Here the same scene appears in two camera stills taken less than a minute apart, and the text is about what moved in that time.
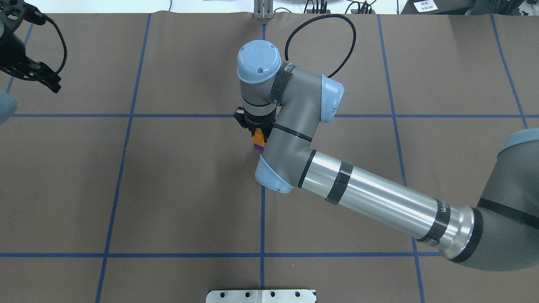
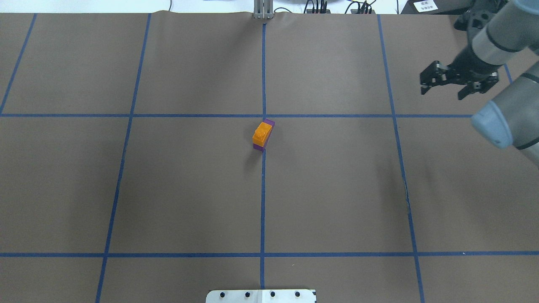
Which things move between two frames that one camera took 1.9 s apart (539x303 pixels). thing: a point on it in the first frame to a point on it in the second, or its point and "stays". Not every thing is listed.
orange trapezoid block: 258,137 stays
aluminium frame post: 263,9 stays
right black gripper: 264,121 to 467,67
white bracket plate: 261,296 stays
